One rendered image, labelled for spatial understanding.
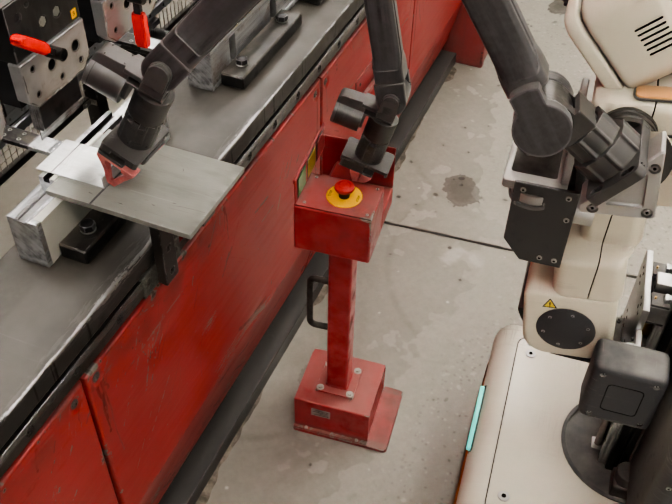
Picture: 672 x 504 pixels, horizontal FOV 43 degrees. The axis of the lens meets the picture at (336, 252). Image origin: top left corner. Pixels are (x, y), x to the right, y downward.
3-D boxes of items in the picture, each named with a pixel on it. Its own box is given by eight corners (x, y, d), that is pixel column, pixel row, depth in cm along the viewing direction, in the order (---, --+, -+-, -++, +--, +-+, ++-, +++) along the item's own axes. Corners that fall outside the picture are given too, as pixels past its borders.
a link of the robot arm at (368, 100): (402, 101, 159) (408, 81, 165) (344, 78, 158) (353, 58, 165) (380, 152, 166) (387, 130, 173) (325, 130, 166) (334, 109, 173)
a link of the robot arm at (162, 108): (167, 107, 122) (183, 85, 125) (123, 81, 121) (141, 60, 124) (153, 137, 127) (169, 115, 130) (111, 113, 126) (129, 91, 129)
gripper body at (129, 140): (97, 149, 129) (109, 117, 124) (133, 113, 136) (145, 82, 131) (133, 173, 130) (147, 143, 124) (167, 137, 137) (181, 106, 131)
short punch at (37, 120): (47, 142, 135) (33, 90, 128) (37, 139, 135) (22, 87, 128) (84, 108, 141) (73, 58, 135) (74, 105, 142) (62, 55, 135)
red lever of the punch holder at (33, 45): (26, 35, 112) (69, 49, 121) (0, 28, 113) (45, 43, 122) (23, 48, 112) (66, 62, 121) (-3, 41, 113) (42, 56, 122)
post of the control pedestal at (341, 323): (346, 391, 217) (353, 235, 180) (326, 386, 218) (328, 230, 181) (352, 374, 221) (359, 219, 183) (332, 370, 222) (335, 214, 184)
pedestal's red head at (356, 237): (368, 264, 174) (373, 196, 161) (293, 247, 177) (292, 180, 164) (392, 202, 187) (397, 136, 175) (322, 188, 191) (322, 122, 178)
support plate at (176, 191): (191, 240, 130) (190, 235, 129) (46, 194, 137) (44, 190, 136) (244, 171, 142) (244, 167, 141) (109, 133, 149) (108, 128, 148)
